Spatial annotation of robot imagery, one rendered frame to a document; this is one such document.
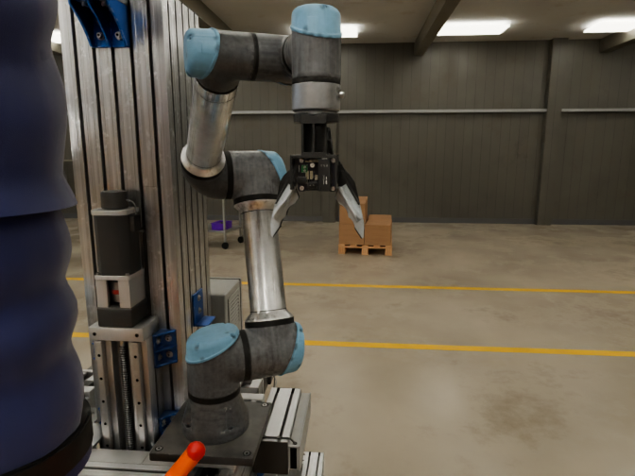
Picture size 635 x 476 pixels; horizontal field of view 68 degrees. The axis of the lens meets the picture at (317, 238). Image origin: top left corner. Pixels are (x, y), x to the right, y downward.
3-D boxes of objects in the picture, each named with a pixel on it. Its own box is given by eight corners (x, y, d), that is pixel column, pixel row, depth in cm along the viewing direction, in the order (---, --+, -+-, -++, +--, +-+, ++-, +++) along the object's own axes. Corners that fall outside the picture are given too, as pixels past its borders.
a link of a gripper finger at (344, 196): (361, 244, 73) (326, 195, 72) (361, 237, 79) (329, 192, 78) (378, 232, 72) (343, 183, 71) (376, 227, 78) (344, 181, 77)
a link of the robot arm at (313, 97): (295, 89, 76) (345, 88, 75) (295, 117, 77) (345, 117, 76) (288, 82, 69) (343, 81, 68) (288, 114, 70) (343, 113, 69)
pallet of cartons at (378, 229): (338, 255, 755) (338, 204, 740) (339, 239, 888) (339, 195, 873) (399, 255, 749) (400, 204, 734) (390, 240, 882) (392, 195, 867)
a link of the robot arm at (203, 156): (172, 167, 115) (182, 4, 72) (217, 166, 119) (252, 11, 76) (177, 210, 111) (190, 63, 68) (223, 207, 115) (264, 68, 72)
